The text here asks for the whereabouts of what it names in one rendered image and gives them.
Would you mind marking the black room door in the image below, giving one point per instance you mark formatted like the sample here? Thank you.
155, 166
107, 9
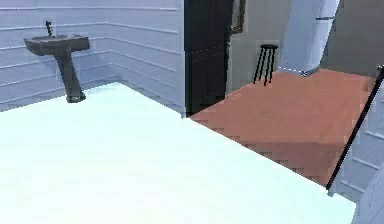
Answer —
206, 56

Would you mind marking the black round stool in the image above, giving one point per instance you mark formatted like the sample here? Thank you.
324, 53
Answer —
266, 61

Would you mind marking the white fridge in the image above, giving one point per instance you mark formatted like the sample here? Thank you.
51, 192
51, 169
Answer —
308, 36

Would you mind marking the black sink faucet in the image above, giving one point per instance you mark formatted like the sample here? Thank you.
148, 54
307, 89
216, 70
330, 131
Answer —
49, 28

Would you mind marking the brown framed wall picture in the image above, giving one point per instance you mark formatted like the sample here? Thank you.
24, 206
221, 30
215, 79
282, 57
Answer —
238, 16

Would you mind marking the grey pedestal sink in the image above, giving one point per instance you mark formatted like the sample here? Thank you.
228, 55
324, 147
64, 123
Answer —
63, 56

